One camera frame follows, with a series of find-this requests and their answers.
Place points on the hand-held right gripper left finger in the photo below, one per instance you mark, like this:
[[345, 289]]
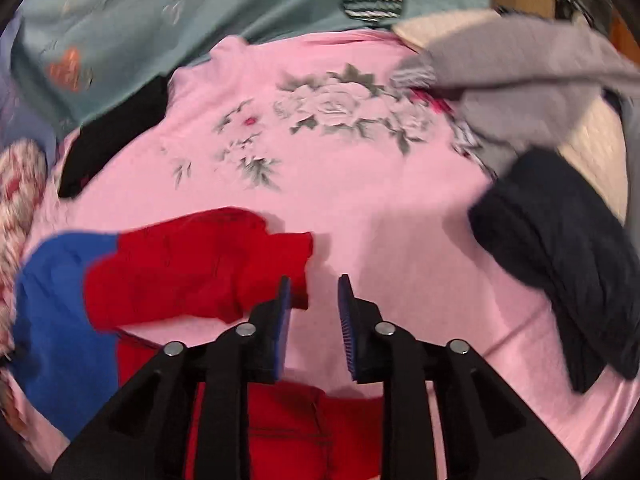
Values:
[[285, 320]]

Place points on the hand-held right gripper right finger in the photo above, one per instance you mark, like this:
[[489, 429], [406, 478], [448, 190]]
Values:
[[345, 325]]

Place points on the red and blue pants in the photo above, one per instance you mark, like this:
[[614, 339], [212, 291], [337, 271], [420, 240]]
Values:
[[175, 270]]

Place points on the pink floral blanket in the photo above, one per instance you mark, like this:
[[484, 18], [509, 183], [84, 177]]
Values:
[[350, 200]]

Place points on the striped pink and white garment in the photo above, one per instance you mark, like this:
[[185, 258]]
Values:
[[465, 142]]

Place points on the navy knitted garment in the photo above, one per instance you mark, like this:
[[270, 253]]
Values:
[[550, 230]]

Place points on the black garment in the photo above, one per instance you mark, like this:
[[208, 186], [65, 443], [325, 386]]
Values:
[[105, 140]]

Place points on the red and white patterned cloth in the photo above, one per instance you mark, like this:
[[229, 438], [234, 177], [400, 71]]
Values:
[[20, 200]]

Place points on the grey garment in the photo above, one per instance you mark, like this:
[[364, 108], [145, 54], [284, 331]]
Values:
[[510, 70]]

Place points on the cream cloth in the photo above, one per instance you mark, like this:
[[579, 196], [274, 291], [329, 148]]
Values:
[[595, 140]]

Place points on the light blue cloth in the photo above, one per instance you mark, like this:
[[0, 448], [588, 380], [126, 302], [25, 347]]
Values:
[[20, 115]]

